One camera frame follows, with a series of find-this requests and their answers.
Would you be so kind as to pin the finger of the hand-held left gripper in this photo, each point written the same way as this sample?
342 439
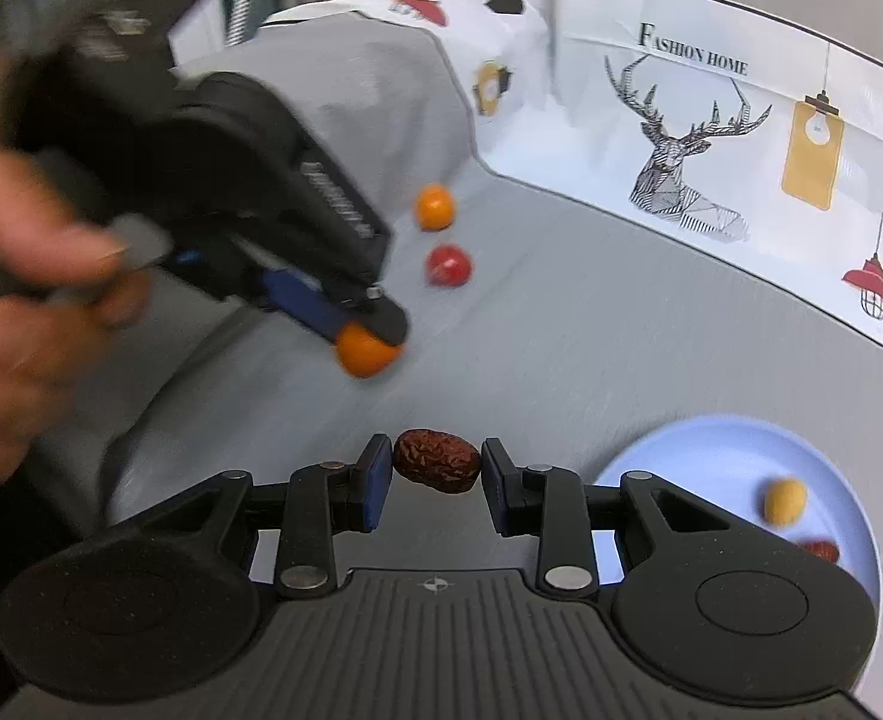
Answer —
298 301
381 319

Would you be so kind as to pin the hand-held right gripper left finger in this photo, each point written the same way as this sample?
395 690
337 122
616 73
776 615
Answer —
375 487

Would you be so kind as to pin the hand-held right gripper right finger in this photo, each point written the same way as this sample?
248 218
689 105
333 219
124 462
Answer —
490 487

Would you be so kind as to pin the small orange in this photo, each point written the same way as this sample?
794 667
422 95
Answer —
366 352
435 208

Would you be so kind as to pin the wrinkled red date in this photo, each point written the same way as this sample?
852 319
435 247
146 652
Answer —
436 461
821 549

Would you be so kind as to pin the blue round plate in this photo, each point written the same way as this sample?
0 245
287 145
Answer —
711 465

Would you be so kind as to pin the small yellow fruit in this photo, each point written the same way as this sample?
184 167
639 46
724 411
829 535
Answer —
785 501

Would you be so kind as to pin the person's left hand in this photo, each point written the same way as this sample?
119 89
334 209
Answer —
13 375

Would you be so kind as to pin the red wrapped round fruit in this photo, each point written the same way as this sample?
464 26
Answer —
449 265

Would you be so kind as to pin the printed grey white pillow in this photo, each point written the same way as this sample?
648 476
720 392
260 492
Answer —
351 90

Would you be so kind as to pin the printed grey white blanket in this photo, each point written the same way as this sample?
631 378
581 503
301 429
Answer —
599 330

